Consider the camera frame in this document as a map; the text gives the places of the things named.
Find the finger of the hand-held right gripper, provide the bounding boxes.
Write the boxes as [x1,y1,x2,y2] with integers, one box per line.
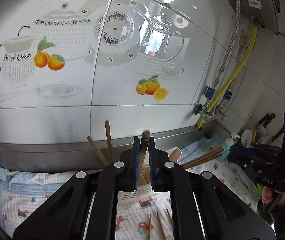
[228,144,282,157]
[227,154,257,167]

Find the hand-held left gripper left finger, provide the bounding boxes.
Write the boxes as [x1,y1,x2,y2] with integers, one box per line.
[12,137,141,240]

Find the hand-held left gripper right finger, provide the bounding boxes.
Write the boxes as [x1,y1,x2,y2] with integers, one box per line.
[149,137,276,240]

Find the dark-tipped brown chopstick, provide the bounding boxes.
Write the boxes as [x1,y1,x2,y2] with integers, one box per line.
[135,129,151,189]

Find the cream plastic chopstick holder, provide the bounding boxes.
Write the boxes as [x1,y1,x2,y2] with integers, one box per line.
[117,147,183,203]

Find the brown wooden chopstick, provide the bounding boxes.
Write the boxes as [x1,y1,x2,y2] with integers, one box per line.
[181,147,224,167]
[183,151,224,169]
[186,156,222,170]
[87,136,110,167]
[104,120,114,163]

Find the person's right hand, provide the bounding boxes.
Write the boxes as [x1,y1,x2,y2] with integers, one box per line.
[262,185,285,205]

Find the white plastic spoon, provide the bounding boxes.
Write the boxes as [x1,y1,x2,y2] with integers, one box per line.
[241,129,253,148]

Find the teal soap pump bottle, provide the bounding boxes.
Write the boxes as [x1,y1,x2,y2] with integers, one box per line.
[221,132,241,161]

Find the metal pipe valves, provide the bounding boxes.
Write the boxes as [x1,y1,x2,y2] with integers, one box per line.
[195,102,227,122]

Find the light blue towel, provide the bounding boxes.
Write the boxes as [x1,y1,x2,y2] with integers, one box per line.
[0,166,96,194]

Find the printed white cloth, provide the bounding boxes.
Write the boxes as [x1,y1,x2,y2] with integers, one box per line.
[0,140,264,240]

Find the water heater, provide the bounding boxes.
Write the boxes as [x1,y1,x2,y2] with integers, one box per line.
[223,0,282,32]

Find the black handled knife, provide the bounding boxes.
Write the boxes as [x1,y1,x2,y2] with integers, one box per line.
[272,128,285,143]
[257,113,276,128]

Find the short metal flexible hose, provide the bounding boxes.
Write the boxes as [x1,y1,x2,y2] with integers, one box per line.
[219,62,242,114]

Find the yellow gas hose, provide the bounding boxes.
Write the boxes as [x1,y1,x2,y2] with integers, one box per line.
[197,26,258,128]

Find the long metal flexible hose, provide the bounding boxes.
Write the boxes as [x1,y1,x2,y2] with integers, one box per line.
[208,0,242,112]

